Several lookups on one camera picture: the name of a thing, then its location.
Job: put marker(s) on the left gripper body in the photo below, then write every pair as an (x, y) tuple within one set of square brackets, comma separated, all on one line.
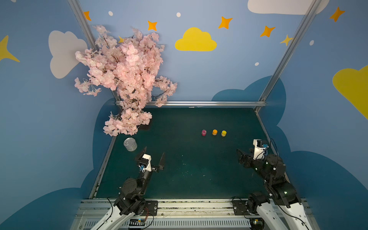
[(153, 167)]

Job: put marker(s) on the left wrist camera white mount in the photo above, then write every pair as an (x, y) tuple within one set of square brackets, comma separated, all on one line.
[(148, 157)]

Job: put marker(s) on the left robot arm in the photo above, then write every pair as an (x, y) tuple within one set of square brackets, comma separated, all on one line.
[(130, 201)]

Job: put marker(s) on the left electronics board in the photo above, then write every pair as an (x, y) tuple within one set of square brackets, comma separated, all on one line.
[(137, 224)]

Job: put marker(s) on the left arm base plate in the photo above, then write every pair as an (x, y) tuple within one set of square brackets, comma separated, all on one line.
[(150, 206)]

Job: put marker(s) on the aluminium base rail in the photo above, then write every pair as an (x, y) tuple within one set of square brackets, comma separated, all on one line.
[(178, 214)]

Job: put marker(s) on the pink cherry blossom tree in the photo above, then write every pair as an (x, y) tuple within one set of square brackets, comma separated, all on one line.
[(131, 70)]

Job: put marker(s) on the left aluminium frame post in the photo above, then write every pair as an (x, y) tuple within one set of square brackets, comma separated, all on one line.
[(80, 16)]

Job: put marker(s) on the electronics board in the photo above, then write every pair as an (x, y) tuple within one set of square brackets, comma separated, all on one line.
[(137, 224), (257, 224)]

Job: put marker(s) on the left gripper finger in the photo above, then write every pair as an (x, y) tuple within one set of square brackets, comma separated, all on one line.
[(139, 158), (162, 162)]

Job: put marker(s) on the right aluminium frame post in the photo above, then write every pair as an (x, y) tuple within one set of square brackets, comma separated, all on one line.
[(300, 32)]

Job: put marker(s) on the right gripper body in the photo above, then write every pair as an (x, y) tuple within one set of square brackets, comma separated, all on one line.
[(247, 159)]

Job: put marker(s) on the silver metal can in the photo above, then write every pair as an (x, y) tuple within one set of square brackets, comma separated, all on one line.
[(130, 144)]

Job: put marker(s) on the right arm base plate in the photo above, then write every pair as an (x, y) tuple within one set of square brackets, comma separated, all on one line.
[(241, 208)]

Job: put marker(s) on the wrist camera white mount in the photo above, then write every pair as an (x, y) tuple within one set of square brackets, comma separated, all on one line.
[(260, 149), (148, 157)]

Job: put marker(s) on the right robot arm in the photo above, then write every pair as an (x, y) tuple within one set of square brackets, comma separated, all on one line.
[(282, 208)]

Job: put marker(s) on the horizontal aluminium frame bar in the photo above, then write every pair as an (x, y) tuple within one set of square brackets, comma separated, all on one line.
[(232, 104)]

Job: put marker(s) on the aluminium frame post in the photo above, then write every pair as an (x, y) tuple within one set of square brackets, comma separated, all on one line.
[(300, 32), (80, 16)]

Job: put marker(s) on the right electronics board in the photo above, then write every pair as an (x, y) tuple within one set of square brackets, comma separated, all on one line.
[(257, 224)]

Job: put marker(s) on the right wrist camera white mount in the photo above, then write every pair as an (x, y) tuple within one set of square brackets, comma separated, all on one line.
[(260, 149)]

